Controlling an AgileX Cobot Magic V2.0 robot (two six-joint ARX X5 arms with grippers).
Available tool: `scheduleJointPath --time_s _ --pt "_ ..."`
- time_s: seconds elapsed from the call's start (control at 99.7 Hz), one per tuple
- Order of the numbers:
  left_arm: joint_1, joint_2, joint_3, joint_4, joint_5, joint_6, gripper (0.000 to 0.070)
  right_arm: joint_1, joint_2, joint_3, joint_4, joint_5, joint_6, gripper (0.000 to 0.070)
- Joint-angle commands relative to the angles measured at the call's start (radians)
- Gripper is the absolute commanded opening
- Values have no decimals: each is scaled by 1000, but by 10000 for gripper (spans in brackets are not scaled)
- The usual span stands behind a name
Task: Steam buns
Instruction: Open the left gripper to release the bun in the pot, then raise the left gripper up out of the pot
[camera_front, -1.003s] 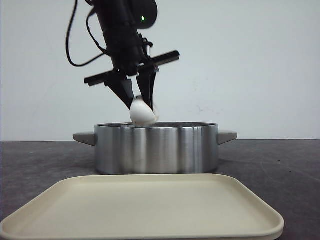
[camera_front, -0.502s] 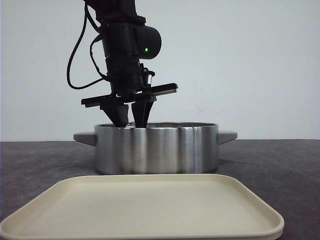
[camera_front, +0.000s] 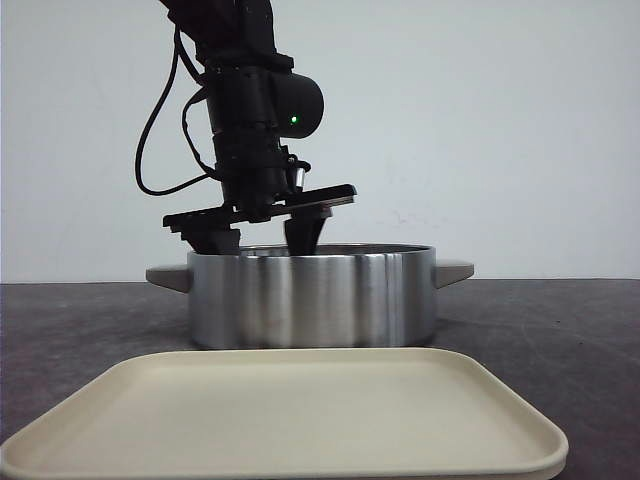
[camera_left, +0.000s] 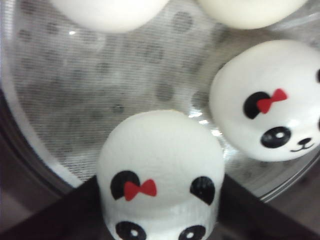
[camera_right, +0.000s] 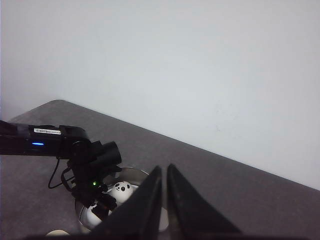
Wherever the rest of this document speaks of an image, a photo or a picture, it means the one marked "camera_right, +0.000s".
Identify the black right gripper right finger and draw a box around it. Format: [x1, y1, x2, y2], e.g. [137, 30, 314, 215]
[166, 164, 242, 235]

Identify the beige plastic tray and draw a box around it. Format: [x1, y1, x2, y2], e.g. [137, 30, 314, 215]
[45, 229, 70, 237]

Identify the panda bun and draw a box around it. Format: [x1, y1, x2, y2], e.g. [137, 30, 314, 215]
[108, 181, 136, 204]
[84, 201, 102, 230]

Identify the stainless steel steamer pot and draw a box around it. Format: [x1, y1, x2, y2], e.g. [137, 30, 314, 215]
[74, 166, 171, 233]

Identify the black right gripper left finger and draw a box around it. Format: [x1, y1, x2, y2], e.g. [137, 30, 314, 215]
[89, 166, 162, 235]

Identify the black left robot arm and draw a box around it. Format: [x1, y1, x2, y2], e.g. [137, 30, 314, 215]
[0, 121, 122, 220]

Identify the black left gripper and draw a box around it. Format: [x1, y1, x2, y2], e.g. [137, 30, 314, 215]
[61, 162, 117, 219]

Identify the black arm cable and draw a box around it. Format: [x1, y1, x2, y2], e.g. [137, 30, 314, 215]
[47, 157, 66, 190]

